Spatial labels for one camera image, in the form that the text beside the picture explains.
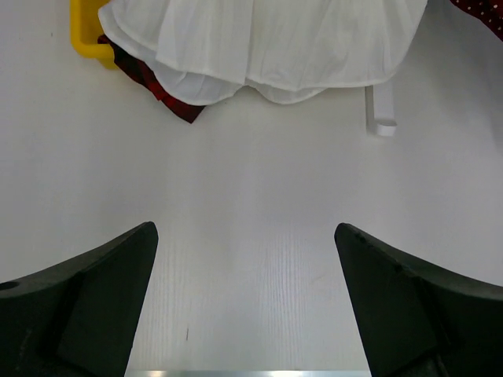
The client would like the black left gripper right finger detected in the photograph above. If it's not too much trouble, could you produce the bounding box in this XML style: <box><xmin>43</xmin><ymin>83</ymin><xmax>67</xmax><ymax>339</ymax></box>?
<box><xmin>334</xmin><ymin>223</ymin><xmax>502</xmax><ymax>376</ymax></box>

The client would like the aluminium mounting rail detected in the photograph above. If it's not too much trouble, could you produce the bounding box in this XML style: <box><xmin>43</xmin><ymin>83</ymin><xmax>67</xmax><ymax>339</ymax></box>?
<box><xmin>125</xmin><ymin>369</ymin><xmax>371</xmax><ymax>377</ymax></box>

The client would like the yellow plastic tray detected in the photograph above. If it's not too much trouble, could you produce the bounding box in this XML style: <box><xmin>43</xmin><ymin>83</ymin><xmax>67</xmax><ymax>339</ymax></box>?
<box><xmin>69</xmin><ymin>0</ymin><xmax>118</xmax><ymax>70</ymax></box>

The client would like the white pleated skirt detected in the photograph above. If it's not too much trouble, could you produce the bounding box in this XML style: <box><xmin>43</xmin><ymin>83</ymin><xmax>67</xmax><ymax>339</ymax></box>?
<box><xmin>98</xmin><ymin>0</ymin><xmax>426</xmax><ymax>105</ymax></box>

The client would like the dark red plaid skirt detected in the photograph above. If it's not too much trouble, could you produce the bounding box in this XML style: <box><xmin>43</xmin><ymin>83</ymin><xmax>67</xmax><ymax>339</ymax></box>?
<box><xmin>97</xmin><ymin>35</ymin><xmax>205</xmax><ymax>124</ymax></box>

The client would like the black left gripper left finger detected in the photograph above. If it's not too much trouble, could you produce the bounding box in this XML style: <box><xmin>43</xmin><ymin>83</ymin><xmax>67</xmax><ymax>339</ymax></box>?
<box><xmin>1</xmin><ymin>221</ymin><xmax>159</xmax><ymax>376</ymax></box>

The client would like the red polka dot skirt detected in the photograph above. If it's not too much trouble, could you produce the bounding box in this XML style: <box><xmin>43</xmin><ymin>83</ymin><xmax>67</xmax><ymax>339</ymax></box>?
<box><xmin>450</xmin><ymin>0</ymin><xmax>503</xmax><ymax>40</ymax></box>

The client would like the white clothes rack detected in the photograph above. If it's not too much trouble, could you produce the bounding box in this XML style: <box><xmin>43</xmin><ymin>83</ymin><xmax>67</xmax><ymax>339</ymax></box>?
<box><xmin>365</xmin><ymin>80</ymin><xmax>397</xmax><ymax>137</ymax></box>

